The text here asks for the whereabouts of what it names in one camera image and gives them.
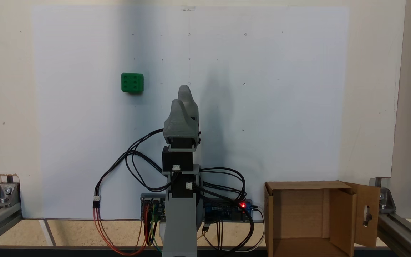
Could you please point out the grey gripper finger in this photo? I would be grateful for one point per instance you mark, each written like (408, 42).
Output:
(190, 101)
(178, 117)

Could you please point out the green dice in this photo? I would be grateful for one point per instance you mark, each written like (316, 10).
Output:
(132, 83)

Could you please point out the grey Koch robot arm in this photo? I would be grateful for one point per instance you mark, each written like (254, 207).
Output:
(178, 228)

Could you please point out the white paper sheet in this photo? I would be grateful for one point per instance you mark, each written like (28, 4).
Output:
(262, 107)

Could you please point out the blue circuit board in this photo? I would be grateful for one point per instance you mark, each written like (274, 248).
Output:
(223, 210)

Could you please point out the brown cardboard box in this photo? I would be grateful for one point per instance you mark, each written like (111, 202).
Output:
(298, 214)

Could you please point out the dark frame crossbar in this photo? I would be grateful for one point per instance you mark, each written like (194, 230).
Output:
(66, 251)

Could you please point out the metal corner bracket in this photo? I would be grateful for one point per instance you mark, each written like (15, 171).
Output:
(5, 194)
(386, 201)

